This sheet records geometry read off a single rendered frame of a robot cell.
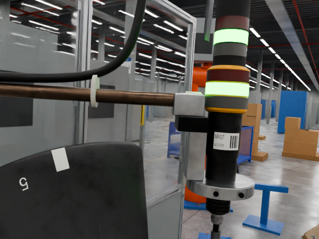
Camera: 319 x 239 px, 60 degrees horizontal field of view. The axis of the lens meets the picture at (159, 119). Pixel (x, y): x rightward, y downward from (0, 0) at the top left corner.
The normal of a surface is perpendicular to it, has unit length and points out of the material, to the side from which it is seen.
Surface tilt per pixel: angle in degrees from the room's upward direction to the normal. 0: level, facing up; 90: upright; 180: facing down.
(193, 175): 90
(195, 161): 90
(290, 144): 90
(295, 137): 90
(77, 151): 49
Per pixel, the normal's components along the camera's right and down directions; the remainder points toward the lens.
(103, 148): 0.29, -0.63
